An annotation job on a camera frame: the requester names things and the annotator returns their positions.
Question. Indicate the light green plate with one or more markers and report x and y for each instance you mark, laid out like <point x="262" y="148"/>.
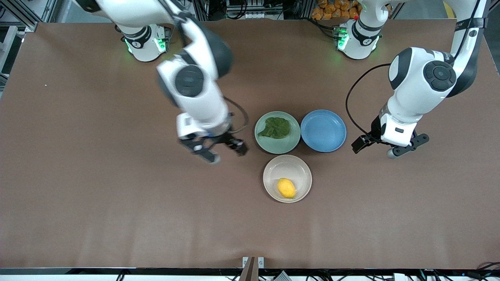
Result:
<point x="278" y="146"/>

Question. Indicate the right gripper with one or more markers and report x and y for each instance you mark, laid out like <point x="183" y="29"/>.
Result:
<point x="224" y="138"/>

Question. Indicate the blue plate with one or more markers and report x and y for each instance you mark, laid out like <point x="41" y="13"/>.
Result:
<point x="323" y="131"/>

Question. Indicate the metal bracket with brown post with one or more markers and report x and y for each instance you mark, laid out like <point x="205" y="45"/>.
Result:
<point x="250" y="269"/>

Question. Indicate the yellow lemon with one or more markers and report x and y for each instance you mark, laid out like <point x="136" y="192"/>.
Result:
<point x="286" y="188"/>

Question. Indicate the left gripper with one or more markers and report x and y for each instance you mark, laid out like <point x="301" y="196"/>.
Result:
<point x="374" y="132"/>

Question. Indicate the green lettuce leaf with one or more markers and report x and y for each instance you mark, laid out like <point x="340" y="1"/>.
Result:
<point x="275" y="128"/>

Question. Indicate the beige plate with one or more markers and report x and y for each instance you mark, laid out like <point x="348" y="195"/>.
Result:
<point x="287" y="166"/>

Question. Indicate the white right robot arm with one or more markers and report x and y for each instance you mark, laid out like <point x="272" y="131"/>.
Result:
<point x="199" y="97"/>

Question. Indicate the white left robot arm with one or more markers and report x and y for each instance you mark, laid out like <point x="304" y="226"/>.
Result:
<point x="418" y="86"/>

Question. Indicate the bag of oranges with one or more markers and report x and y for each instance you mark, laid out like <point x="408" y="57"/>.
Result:
<point x="332" y="9"/>

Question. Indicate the aluminium frame profile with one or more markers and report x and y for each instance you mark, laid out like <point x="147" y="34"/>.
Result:
<point x="23" y="13"/>

